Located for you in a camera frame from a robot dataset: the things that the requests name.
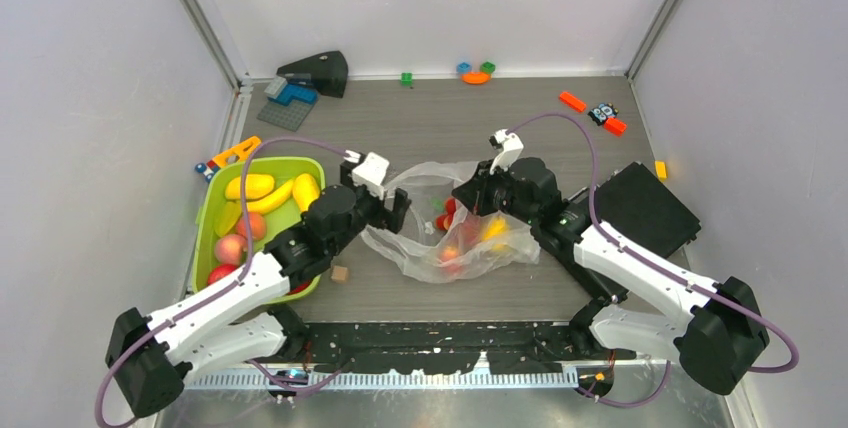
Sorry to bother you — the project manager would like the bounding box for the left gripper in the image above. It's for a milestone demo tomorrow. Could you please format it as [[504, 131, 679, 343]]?
[[328, 162, 408, 256]]

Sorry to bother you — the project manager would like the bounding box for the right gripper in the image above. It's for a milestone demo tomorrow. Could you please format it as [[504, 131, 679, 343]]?
[[452, 159, 538, 227]]

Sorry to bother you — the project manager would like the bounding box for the red fake lychee bunch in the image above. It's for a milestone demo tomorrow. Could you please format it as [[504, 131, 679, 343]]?
[[434, 197, 481, 248]]

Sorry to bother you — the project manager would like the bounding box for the yellow fake lemon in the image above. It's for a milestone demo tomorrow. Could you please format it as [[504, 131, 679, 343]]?
[[479, 215, 511, 245]]

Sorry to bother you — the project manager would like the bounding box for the clear printed plastic bag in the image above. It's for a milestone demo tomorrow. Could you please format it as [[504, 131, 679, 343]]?
[[361, 161, 541, 284]]

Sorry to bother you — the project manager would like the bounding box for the red orange fake pear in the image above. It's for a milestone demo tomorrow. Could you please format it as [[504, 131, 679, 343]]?
[[438, 245, 464, 276]]

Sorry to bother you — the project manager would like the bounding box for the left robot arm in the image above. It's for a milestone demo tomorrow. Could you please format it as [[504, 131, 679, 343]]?
[[97, 152, 410, 418]]

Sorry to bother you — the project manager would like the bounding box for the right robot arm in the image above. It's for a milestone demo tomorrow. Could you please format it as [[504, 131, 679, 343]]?
[[453, 157, 770, 395]]

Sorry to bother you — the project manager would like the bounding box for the yellow fake banana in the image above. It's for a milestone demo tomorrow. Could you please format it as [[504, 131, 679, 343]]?
[[246, 180, 294, 215]]

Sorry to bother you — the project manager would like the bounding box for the yellow fake starfruit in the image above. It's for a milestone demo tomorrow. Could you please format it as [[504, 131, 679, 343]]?
[[213, 201, 242, 238]]

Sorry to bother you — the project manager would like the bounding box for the red fake apple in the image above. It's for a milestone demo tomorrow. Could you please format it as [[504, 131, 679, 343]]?
[[206, 264, 240, 285]]

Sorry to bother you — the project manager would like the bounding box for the small wooden cube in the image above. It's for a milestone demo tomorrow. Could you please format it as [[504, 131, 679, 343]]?
[[331, 265, 350, 283]]

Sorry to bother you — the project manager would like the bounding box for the grey toy baseplate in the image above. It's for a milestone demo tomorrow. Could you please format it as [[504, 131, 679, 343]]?
[[257, 101, 314, 132]]

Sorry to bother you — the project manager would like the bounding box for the black wedge block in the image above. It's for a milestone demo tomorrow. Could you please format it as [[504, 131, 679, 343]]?
[[276, 50, 349, 98]]

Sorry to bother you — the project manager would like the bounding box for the blue toy piece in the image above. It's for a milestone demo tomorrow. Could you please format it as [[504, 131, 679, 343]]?
[[456, 62, 472, 75]]

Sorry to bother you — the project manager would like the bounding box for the green plastic tray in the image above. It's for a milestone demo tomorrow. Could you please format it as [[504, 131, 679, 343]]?
[[188, 157, 325, 293]]

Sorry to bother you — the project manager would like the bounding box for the orange yellow toy tool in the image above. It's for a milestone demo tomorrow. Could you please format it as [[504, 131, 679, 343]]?
[[194, 136, 261, 183]]

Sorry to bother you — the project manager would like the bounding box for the orange toy bar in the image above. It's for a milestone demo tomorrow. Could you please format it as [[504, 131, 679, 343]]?
[[558, 91, 588, 113]]

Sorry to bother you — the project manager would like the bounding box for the grey small toy brick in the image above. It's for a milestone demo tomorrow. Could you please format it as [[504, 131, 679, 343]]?
[[264, 76, 288, 100]]

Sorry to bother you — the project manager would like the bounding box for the red toy brick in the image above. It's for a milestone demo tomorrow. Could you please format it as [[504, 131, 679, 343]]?
[[603, 118, 628, 137]]

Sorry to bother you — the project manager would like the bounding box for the black box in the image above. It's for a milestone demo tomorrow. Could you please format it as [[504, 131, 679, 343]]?
[[541, 161, 702, 304]]

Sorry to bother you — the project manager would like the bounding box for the yellow toy block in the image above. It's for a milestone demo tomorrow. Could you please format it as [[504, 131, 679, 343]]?
[[654, 160, 668, 181]]

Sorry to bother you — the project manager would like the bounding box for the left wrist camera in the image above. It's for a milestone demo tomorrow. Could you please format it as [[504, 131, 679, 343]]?
[[345, 150, 390, 201]]

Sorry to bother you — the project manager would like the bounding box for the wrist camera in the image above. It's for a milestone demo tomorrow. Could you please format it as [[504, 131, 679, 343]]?
[[345, 150, 390, 201], [489, 129, 524, 175]]

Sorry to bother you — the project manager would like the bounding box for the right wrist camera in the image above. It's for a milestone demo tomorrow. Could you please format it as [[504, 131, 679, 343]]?
[[489, 129, 524, 175]]

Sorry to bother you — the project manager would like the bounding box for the green cube by ring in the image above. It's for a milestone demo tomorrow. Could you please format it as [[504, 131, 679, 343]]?
[[480, 61, 496, 75]]

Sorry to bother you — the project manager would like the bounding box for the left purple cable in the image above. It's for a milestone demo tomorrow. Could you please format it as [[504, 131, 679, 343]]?
[[93, 136, 362, 428]]

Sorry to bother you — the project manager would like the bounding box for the purple cable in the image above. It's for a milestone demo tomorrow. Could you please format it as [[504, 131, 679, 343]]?
[[506, 111, 801, 375], [93, 136, 362, 428]]

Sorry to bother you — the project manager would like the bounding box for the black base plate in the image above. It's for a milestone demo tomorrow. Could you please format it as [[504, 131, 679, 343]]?
[[241, 320, 637, 377]]

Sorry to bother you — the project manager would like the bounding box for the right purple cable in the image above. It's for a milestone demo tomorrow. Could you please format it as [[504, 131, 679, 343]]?
[[506, 111, 801, 375]]

